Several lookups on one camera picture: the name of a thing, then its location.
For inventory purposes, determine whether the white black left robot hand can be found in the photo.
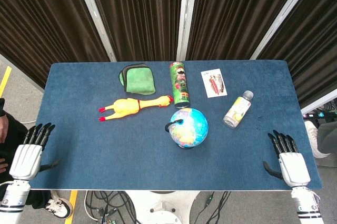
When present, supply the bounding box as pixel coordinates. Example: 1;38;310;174
9;123;61;181

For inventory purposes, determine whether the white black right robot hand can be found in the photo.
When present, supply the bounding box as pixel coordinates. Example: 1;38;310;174
262;129;312;188

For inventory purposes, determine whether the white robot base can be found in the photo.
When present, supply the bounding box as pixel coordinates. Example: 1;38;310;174
125;190;200;224

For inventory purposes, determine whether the blue globe on black stand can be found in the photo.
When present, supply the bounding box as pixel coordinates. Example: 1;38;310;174
164;107;209;150

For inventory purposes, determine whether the person in black clothing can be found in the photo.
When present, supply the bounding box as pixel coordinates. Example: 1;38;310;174
0;97;53;210

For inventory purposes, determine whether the white shoe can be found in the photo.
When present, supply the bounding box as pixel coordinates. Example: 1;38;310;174
304;120;330;159

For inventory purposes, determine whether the person in grey trousers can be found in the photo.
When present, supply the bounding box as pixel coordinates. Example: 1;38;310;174
316;121;337;168

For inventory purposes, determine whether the white black sneaker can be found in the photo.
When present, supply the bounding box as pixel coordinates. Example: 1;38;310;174
45;197;73;220

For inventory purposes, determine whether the black power strip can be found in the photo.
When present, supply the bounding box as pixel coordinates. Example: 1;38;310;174
302;111;337;124

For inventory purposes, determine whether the yellow floor tape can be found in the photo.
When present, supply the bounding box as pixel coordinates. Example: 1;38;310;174
0;65;13;98
64;190;79;224

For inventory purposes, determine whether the clear bottle with yellow label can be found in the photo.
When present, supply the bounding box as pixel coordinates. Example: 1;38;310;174
223;90;255;129

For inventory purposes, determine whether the blue table mat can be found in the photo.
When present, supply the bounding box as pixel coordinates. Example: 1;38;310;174
30;60;322;191

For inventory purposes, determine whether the yellow rubber chicken toy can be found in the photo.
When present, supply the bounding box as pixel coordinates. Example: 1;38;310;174
98;95;174;123

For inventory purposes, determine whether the white printed card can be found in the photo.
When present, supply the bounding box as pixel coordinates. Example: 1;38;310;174
201;68;228;99

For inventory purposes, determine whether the brown pleated curtain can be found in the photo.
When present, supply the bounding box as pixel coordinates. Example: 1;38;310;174
256;0;337;109
185;0;306;61
84;0;185;62
0;0;110;89

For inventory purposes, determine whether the folded green microfiber cloth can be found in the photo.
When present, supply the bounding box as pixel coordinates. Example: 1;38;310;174
118;63;156;95

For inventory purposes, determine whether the green chips can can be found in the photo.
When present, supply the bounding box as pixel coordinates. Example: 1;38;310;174
168;61;191;109

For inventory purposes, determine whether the white frame rail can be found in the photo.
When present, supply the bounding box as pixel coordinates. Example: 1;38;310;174
301;95;337;115

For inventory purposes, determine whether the black cable with green light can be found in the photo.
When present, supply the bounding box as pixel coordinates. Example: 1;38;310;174
194;190;232;224

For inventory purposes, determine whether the black cable bundle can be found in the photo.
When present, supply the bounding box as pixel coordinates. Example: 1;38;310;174
84;190;150;224

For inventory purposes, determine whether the white frame post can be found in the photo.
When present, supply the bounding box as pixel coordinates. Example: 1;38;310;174
250;0;325;60
72;0;117;63
176;0;200;61

